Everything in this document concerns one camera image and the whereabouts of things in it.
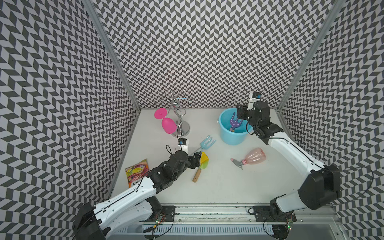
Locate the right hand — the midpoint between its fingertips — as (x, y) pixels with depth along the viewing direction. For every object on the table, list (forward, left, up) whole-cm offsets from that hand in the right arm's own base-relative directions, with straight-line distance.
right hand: (240, 107), depth 81 cm
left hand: (-22, +25, -12) cm, 35 cm away
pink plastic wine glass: (-2, +42, -12) cm, 43 cm away
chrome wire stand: (+5, +34, 0) cm, 35 cm away
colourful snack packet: (-27, +58, -23) cm, 68 cm away
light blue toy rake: (-6, +19, -27) cm, 34 cm away
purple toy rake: (+2, 0, -18) cm, 18 cm away
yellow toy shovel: (-16, +20, -29) cm, 38 cm away
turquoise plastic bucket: (-4, -2, -23) cm, 23 cm away
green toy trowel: (-20, +20, -26) cm, 39 cm away
